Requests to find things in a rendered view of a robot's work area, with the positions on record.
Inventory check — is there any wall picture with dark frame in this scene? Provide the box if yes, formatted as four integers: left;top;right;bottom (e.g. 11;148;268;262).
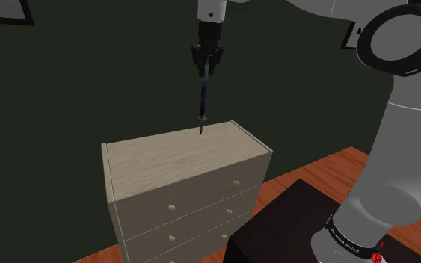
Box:
0;0;36;27

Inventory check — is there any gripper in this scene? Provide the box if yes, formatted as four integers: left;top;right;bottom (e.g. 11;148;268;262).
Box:
191;20;225;78

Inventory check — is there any dark blue pen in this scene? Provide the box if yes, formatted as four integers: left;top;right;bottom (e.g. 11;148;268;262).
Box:
197;58;211;136

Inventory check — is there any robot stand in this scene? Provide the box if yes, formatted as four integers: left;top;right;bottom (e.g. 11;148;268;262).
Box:
224;178;421;263

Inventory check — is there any beige wooden chest of drawers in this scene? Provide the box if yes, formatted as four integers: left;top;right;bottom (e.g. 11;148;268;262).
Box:
101;120;274;263

